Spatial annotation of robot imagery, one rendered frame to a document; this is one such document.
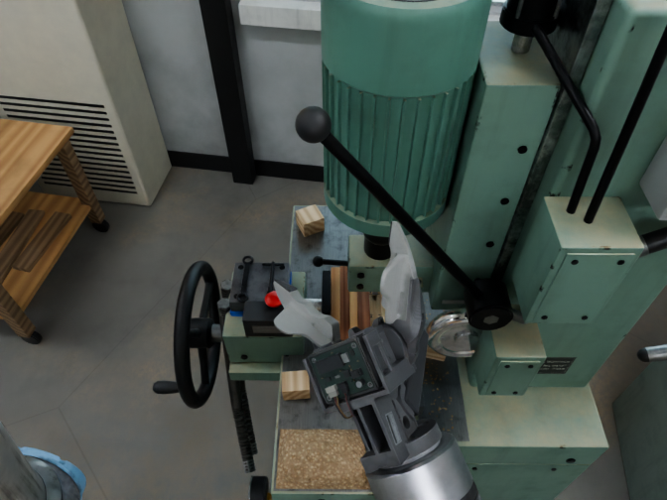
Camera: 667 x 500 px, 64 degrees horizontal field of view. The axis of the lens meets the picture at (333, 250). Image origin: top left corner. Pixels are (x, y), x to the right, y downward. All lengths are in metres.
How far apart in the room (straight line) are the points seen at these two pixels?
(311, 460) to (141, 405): 1.23
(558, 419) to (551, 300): 0.43
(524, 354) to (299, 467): 0.36
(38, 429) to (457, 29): 1.85
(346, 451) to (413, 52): 0.57
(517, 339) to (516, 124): 0.31
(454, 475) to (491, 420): 0.55
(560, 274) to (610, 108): 0.18
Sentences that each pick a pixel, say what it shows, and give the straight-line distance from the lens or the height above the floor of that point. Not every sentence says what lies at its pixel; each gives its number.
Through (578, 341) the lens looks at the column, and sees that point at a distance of 0.97.
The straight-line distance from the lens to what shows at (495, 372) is 0.82.
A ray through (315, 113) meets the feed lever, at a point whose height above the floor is 1.44.
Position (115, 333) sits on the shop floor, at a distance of 2.19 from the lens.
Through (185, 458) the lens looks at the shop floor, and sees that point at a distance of 1.89.
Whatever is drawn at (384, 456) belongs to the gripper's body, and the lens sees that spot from 0.49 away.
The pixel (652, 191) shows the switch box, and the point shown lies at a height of 1.33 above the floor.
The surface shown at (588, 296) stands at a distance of 0.70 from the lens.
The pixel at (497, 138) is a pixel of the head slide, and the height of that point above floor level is 1.35.
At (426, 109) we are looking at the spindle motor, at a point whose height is 1.40.
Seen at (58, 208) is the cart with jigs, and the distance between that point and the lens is 2.45.
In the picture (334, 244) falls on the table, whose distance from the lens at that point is 1.10.
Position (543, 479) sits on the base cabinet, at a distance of 1.23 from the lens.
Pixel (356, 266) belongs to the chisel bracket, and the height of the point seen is 1.07.
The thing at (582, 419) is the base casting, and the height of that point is 0.80.
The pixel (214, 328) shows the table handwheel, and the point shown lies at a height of 0.83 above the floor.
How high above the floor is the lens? 1.73
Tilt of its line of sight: 50 degrees down
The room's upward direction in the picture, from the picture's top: straight up
